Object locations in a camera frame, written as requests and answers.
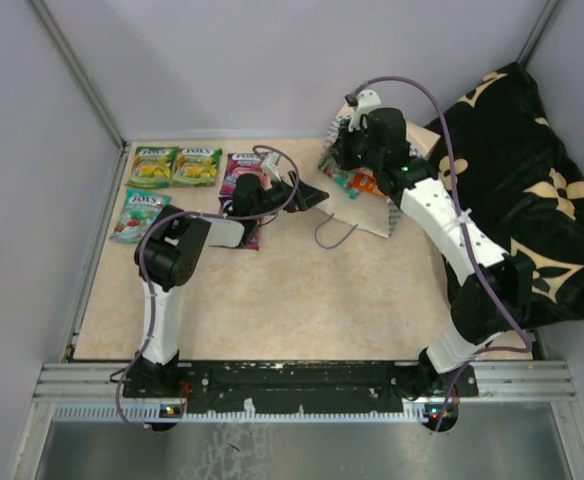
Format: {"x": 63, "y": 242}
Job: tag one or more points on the fruits candy bag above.
{"x": 362, "y": 180}

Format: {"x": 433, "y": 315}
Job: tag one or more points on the aluminium frame rail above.
{"x": 501, "y": 381}

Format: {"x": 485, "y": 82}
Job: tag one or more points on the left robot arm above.
{"x": 167, "y": 257}

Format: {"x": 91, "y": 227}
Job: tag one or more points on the teal snack bag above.
{"x": 140, "y": 209}
{"x": 342, "y": 178}

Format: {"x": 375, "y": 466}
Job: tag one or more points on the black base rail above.
{"x": 288, "y": 387}

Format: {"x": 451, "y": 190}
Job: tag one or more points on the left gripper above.
{"x": 307, "y": 197}

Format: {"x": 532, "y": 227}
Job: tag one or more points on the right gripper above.
{"x": 340, "y": 146}

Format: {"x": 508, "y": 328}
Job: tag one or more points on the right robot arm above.
{"x": 493, "y": 295}

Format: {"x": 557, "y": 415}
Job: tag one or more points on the purple snack bag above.
{"x": 252, "y": 240}
{"x": 237, "y": 165}

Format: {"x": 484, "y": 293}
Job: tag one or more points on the black floral blanket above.
{"x": 515, "y": 176}

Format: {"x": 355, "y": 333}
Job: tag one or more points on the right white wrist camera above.
{"x": 362, "y": 104}

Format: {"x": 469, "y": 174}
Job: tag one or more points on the green candy bag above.
{"x": 196, "y": 167}
{"x": 152, "y": 167}

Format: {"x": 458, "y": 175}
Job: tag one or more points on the blue checkered paper bag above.
{"x": 371, "y": 213}

